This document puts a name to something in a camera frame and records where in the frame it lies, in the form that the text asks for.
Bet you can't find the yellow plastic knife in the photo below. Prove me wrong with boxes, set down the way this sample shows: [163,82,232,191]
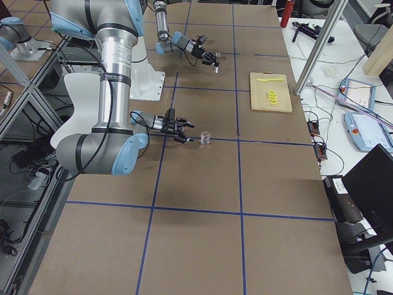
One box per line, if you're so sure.
[256,78,284,82]

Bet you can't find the steel double jigger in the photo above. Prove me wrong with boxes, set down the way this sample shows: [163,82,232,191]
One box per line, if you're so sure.
[214,52,222,74]

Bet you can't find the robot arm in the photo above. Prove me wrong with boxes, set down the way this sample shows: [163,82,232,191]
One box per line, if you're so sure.
[50,1,193,177]
[152,0,220,73]

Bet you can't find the near teach pendant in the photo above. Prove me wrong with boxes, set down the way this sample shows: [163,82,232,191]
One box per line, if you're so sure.
[344,112,392,153]

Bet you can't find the metal rod green tip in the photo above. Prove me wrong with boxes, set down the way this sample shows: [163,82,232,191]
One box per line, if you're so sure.
[305,80,393,130]

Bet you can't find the far teach pendant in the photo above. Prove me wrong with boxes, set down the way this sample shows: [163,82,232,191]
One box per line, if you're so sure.
[337,78,376,111]

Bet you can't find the wooden cutting board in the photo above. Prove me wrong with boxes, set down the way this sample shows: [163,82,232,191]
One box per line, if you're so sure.
[249,73,292,113]

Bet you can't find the red bottle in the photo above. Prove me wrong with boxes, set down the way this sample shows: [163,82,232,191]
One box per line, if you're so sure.
[280,0,295,28]

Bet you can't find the crumpled white tissue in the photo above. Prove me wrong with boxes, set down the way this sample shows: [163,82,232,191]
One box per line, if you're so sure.
[321,65,338,78]

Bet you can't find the black tool with handle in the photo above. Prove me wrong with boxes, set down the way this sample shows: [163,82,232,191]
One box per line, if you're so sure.
[292,22,322,42]

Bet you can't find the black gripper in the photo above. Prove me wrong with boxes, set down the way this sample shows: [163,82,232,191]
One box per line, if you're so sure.
[191,35,220,67]
[161,108,195,144]

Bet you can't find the lemon slices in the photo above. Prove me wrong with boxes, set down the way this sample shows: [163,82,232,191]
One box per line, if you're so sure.
[267,89,278,105]

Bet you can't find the black monitor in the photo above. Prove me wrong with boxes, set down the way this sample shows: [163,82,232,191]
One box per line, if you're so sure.
[342,144,392,233]

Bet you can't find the clear glass cup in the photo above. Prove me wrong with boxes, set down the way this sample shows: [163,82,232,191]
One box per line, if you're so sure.
[200,131,211,146]

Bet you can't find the teach pendant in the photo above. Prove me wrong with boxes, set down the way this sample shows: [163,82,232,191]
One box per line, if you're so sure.
[344,112,392,153]
[337,78,376,111]

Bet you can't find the wooden plank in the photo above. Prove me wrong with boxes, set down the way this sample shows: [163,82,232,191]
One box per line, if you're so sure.
[356,7,392,76]

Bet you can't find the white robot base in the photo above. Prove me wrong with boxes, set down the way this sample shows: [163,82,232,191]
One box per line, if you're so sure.
[130,37,165,101]

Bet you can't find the aluminium frame post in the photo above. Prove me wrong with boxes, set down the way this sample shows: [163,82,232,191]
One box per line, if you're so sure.
[294,0,348,96]

